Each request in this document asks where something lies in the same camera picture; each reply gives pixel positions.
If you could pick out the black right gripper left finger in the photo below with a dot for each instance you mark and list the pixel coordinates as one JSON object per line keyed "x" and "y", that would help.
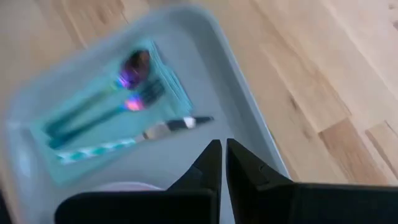
{"x": 192, "y": 205}

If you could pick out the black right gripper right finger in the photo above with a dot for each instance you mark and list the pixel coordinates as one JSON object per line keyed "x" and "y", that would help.
{"x": 280, "y": 205}

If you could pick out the lilac plastic plate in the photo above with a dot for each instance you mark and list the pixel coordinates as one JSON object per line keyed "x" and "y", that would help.
{"x": 124, "y": 186}

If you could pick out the teal cloth napkin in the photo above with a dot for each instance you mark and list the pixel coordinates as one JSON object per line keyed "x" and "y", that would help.
{"x": 93, "y": 161}

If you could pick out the iridescent metal fork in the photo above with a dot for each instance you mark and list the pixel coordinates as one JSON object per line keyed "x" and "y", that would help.
{"x": 133, "y": 104}

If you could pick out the iridescent metal spoon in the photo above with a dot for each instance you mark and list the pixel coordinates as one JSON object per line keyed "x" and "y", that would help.
{"x": 135, "y": 70}

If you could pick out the grey plastic tray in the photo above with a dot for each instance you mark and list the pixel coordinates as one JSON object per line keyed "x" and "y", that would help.
{"x": 217, "y": 77}

